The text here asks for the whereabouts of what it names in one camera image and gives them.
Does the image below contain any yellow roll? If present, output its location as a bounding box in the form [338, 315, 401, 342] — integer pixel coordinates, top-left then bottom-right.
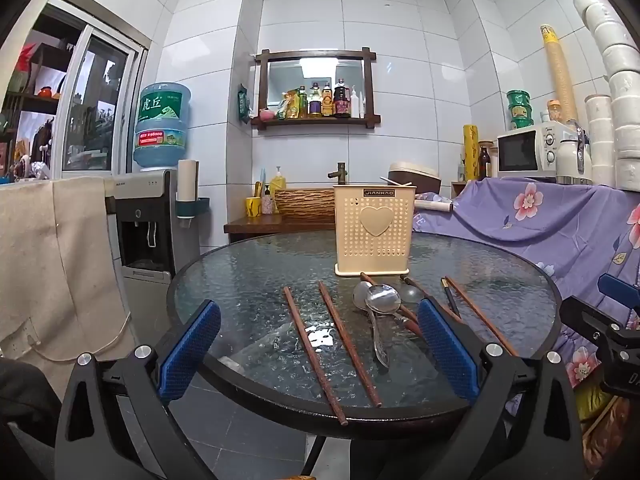
[462, 124, 481, 183]

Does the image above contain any white microwave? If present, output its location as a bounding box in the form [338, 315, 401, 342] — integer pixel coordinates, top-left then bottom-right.
[495, 122, 581, 179]

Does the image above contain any wooden framed mirror shelf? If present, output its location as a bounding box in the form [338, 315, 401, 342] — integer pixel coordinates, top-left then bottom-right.
[250, 49, 382, 132]

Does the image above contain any white kettle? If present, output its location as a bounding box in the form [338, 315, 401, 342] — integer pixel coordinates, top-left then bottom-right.
[555, 122, 594, 186]

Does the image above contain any stack of white paper bowls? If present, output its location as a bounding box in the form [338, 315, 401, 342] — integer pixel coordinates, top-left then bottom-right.
[572, 0, 640, 192]

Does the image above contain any stack of yellow paper cups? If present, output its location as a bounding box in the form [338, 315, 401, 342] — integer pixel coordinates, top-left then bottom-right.
[539, 23, 579, 124]

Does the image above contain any beige perforated utensil holder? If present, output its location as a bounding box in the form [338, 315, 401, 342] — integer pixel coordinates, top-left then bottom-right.
[333, 184, 417, 278]

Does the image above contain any dark soy sauce bottle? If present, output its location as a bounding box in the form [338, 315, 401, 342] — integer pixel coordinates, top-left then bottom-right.
[334, 78, 351, 119]

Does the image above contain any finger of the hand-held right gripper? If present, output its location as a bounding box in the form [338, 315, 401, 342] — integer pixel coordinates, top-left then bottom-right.
[597, 273, 640, 311]
[559, 296, 640, 402]

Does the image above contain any large metal spoon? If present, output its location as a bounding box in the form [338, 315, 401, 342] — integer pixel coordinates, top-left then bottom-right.
[364, 284, 401, 369]

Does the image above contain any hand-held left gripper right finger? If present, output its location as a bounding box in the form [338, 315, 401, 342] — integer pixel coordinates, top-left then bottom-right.
[416, 296, 586, 480]

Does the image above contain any blue water jug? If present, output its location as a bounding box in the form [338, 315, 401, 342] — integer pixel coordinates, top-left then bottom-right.
[133, 81, 192, 171]

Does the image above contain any grey water dispenser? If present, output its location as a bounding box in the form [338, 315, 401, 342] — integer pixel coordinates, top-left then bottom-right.
[104, 169, 180, 333]

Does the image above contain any sliding window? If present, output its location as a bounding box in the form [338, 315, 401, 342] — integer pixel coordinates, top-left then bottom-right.
[50, 0, 151, 177]

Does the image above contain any brown white rice cooker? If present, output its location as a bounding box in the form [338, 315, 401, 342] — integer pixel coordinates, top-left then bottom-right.
[388, 161, 442, 196]

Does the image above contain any beige cloth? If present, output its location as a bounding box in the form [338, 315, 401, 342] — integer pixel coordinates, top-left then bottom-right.
[0, 176, 137, 362]

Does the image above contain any dark cloth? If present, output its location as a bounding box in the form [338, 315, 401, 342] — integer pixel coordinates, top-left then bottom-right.
[0, 357, 67, 480]

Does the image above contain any woven sink basin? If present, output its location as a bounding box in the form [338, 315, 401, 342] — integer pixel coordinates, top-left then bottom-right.
[274, 187, 336, 221]

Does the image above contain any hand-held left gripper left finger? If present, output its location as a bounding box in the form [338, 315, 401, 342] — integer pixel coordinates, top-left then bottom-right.
[54, 299, 223, 480]

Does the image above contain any purple floral cloth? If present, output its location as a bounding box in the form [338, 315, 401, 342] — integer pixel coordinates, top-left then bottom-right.
[412, 176, 640, 413]

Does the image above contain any brown wooden chopstick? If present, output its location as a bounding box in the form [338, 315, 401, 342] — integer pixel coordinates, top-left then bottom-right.
[283, 286, 349, 427]
[360, 272, 426, 339]
[318, 281, 383, 409]
[444, 275, 519, 357]

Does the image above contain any wooden counter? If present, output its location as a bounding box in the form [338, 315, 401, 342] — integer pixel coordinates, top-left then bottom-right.
[223, 212, 336, 244]

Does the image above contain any short stack of white tubs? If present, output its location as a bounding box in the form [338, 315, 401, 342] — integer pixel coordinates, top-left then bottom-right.
[583, 94, 616, 186]

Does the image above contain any small metal spoon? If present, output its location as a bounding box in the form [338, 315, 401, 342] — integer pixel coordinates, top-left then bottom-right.
[352, 281, 375, 312]

